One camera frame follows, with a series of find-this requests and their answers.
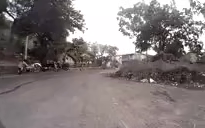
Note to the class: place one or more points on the distant trees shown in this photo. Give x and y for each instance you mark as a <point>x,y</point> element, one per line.
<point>90,51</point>

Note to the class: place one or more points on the pale low building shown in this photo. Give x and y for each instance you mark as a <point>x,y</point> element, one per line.
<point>133,57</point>

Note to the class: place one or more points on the grey asphalt road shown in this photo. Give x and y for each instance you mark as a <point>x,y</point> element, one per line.
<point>90,100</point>

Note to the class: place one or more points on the dark parked motorcycles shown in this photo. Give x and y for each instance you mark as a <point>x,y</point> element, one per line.
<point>55,65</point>

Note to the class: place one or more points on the rubble and rubbish heap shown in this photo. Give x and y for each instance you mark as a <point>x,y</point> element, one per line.
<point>163,73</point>

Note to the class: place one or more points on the broad leafy tree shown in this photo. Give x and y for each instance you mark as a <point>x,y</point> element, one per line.
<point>160,26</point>

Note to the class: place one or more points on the large dark tree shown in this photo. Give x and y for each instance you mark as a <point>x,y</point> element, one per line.
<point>46,20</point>

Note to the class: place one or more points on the white motorcycle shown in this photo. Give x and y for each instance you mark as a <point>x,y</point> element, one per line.
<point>28,66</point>

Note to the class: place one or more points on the pale pole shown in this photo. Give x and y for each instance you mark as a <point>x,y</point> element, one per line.
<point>26,46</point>

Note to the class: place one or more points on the building behind trees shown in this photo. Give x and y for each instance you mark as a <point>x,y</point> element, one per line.
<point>0,35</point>

